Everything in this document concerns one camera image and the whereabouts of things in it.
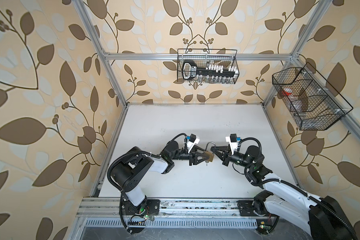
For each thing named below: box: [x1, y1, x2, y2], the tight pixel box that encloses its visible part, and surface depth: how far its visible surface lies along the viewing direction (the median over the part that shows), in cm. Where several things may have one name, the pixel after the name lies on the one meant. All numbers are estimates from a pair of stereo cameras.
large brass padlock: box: [203, 141, 216, 162], surface depth 76 cm
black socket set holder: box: [181, 60, 238, 80], surface depth 84 cm
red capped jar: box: [282, 87, 293, 96], surface depth 84 cm
